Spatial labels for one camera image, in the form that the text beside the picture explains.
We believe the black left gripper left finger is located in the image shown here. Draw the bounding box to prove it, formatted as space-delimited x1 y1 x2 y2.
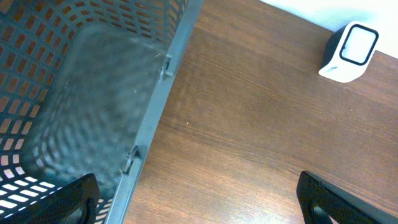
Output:
1 174 100 224

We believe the white barcode scanner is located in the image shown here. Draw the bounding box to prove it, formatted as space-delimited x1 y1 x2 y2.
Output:
318 21 379 83

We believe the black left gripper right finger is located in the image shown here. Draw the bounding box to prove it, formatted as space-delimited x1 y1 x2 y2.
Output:
296 171 397 224

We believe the grey plastic mesh basket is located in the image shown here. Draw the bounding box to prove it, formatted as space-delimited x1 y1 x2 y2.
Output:
1 0 203 223

